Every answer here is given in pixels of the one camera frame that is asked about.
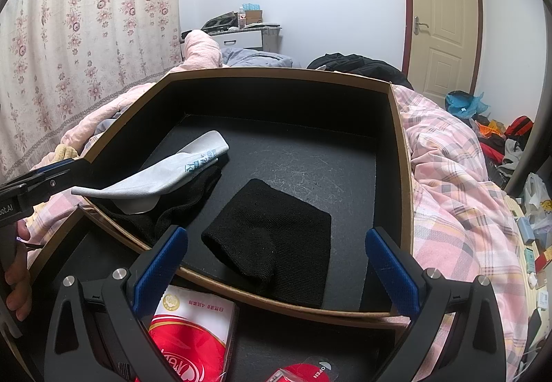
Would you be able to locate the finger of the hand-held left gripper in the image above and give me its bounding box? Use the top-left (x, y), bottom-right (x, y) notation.
top-left (0, 161), bottom-right (94, 213)
top-left (30, 161), bottom-right (72, 177)

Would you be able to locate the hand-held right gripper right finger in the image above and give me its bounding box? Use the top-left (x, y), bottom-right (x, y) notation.
top-left (364, 227), bottom-right (507, 382)

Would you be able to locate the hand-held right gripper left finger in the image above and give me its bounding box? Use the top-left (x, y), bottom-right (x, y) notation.
top-left (43, 224), bottom-right (190, 382)

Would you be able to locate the long black sock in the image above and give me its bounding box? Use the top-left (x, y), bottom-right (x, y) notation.
top-left (101, 155), bottom-right (225, 245)

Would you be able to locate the white sock with blue print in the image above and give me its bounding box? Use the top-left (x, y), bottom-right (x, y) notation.
top-left (71, 130), bottom-right (230, 214)

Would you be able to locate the shallow brown cardboard box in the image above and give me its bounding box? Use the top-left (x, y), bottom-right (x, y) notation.
top-left (26, 205), bottom-right (410, 382)

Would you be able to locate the large brown cardboard box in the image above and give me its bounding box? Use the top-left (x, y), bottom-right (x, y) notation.
top-left (80, 67), bottom-right (417, 329)

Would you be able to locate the person's left hand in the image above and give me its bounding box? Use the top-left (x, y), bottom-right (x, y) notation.
top-left (4, 220), bottom-right (33, 321)

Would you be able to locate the cream knit cloth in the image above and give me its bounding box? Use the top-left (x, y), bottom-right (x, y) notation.
top-left (52, 143), bottom-right (80, 163)

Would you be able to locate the red and white tissue packet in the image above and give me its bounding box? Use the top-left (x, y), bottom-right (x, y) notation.
top-left (149, 284), bottom-right (240, 382)

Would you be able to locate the pink plaid bed sheet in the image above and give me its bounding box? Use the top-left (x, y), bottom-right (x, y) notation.
top-left (26, 82), bottom-right (533, 382)

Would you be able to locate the floral curtain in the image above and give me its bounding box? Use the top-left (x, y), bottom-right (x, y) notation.
top-left (0, 0), bottom-right (182, 180)

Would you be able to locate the red wipes packet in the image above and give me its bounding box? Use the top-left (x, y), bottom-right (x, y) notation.
top-left (264, 354), bottom-right (334, 382)

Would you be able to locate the white printed plastic bag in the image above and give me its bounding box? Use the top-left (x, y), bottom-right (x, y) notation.
top-left (520, 173), bottom-right (552, 220)

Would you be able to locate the orange bag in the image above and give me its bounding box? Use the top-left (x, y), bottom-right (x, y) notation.
top-left (476, 118), bottom-right (505, 138)

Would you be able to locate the blue plastic bag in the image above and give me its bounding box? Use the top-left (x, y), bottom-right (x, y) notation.
top-left (444, 90), bottom-right (490, 119)

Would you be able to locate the pink fleece blanket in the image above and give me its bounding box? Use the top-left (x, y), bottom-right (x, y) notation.
top-left (43, 29), bottom-right (223, 167)

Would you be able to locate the red bag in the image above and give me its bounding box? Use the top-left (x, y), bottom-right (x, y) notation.
top-left (504, 115), bottom-right (535, 139)

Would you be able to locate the black clothing pile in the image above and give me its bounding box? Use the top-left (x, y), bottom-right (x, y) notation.
top-left (307, 53), bottom-right (415, 90)

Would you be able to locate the white nightstand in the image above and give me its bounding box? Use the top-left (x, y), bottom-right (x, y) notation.
top-left (181, 23), bottom-right (283, 53)

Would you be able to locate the grey quilt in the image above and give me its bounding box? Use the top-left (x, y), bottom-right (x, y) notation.
top-left (220, 48), bottom-right (294, 68)

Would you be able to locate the cream door with red frame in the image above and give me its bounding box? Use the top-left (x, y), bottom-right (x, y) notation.
top-left (399, 0), bottom-right (484, 107)

